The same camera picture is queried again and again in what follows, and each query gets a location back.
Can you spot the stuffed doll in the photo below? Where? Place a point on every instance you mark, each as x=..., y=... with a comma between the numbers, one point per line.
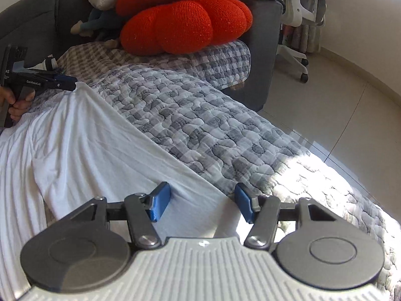
x=99, y=20

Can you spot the white garment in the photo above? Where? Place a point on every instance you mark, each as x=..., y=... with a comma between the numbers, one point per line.
x=74, y=147

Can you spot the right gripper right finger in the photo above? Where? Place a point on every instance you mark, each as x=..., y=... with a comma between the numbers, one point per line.
x=309, y=242

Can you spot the grey checked quilt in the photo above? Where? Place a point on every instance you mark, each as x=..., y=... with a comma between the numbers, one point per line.
x=178, y=102

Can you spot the red flower cushion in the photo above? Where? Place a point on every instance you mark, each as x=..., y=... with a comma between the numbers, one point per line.
x=180, y=26

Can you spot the white office chair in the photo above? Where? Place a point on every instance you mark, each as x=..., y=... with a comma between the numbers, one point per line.
x=297, y=15

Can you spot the person's left hand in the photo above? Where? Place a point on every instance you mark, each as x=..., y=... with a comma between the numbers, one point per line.
x=18, y=108

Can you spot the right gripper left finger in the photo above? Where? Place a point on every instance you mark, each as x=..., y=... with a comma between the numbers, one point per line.
x=94, y=244

